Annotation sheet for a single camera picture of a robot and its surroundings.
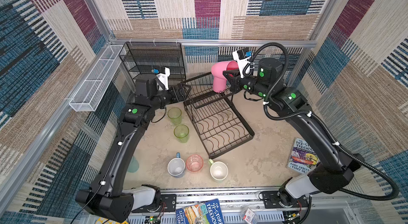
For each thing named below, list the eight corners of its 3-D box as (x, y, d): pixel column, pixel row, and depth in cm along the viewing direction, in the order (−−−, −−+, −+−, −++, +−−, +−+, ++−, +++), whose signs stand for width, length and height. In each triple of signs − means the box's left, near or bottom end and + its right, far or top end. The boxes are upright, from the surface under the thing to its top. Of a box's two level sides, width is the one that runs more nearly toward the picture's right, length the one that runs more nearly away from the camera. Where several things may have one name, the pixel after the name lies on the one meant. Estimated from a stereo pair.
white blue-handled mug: (168, 172, 84) (164, 165, 76) (180, 159, 88) (177, 151, 80) (177, 182, 81) (174, 176, 73) (189, 168, 85) (188, 161, 77)
